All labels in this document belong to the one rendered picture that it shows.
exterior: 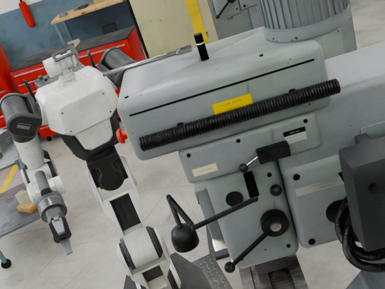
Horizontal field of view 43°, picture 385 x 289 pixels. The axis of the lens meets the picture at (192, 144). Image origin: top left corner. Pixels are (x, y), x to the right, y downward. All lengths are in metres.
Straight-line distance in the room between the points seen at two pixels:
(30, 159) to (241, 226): 0.98
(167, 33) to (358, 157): 2.11
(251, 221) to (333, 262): 2.03
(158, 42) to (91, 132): 1.19
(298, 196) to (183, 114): 0.37
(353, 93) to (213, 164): 0.36
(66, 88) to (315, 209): 1.01
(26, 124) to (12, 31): 9.03
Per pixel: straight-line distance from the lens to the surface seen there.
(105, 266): 3.90
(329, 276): 3.21
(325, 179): 1.25
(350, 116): 1.21
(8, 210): 4.64
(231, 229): 1.31
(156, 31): 2.95
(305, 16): 1.12
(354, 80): 1.20
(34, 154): 1.99
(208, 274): 2.83
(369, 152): 0.99
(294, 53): 1.10
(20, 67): 6.30
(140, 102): 1.09
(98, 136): 1.91
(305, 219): 1.31
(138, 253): 2.09
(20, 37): 10.85
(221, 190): 1.24
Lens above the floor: 2.25
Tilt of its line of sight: 26 degrees down
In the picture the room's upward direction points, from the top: 19 degrees counter-clockwise
